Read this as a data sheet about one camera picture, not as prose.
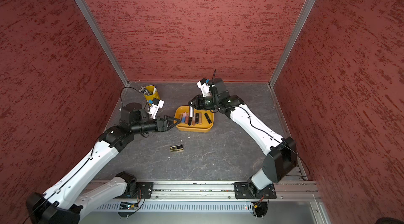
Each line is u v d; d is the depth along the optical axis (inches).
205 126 38.3
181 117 39.3
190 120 38.6
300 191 30.3
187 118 39.1
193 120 38.3
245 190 29.2
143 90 36.8
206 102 25.7
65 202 15.0
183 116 39.3
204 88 27.5
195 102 26.4
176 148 34.2
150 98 39.8
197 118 39.3
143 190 29.1
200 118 39.2
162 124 25.0
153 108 25.8
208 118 39.4
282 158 16.3
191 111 29.1
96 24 34.4
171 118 24.8
